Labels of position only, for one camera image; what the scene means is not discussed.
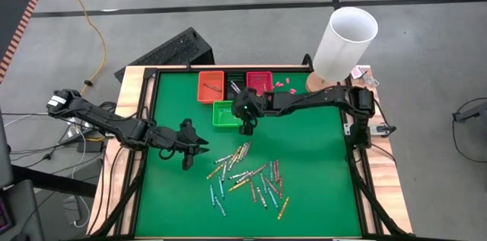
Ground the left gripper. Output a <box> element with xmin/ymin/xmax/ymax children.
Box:
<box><xmin>158</xmin><ymin>118</ymin><xmax>211</xmax><ymax>172</ymax></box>

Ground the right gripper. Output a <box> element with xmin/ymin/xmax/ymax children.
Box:
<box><xmin>231</xmin><ymin>87</ymin><xmax>267</xmax><ymax>136</ymax></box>

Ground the green plastic basket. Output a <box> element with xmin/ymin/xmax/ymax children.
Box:
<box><xmin>212</xmin><ymin>100</ymin><xmax>244</xmax><ymax>128</ymax></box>

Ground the red plastic basket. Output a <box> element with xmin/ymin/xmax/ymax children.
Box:
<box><xmin>246</xmin><ymin>71</ymin><xmax>274</xmax><ymax>97</ymax></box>

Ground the orange plastic basket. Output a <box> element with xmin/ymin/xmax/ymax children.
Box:
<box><xmin>196</xmin><ymin>70</ymin><xmax>225</xmax><ymax>104</ymax></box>

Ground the black plastic basket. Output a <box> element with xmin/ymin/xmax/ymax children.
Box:
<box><xmin>224</xmin><ymin>71</ymin><xmax>247</xmax><ymax>101</ymax></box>

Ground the green table mat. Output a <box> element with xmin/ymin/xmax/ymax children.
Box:
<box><xmin>135</xmin><ymin>71</ymin><xmax>362</xmax><ymax>238</ymax></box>

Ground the black power strip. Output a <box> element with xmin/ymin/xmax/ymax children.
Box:
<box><xmin>56</xmin><ymin>117</ymin><xmax>111</xmax><ymax>154</ymax></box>

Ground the white shade wooden base lamp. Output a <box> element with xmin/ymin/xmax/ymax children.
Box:
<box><xmin>305</xmin><ymin>6</ymin><xmax>380</xmax><ymax>94</ymax></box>

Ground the pink white packet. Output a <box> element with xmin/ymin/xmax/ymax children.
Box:
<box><xmin>349</xmin><ymin>65</ymin><xmax>372</xmax><ymax>81</ymax></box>

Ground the clear plastic bag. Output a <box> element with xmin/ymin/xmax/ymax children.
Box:
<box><xmin>361</xmin><ymin>75</ymin><xmax>381</xmax><ymax>88</ymax></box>

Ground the black floor beam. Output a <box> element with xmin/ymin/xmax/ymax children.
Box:
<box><xmin>11</xmin><ymin>164</ymin><xmax>98</xmax><ymax>199</ymax></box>

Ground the dark device purple screen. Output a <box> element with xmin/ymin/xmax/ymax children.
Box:
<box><xmin>0</xmin><ymin>178</ymin><xmax>46</xmax><ymax>241</ymax></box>

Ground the grey metal bracket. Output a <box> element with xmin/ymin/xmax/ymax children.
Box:
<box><xmin>343</xmin><ymin>122</ymin><xmax>397</xmax><ymax>138</ymax></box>

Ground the white power adapter cable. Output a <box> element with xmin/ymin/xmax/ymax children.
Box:
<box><xmin>62</xmin><ymin>195</ymin><xmax>91</xmax><ymax>230</ymax></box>

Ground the yellow power cable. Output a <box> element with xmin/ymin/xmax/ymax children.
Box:
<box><xmin>54</xmin><ymin>0</ymin><xmax>107</xmax><ymax>96</ymax></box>

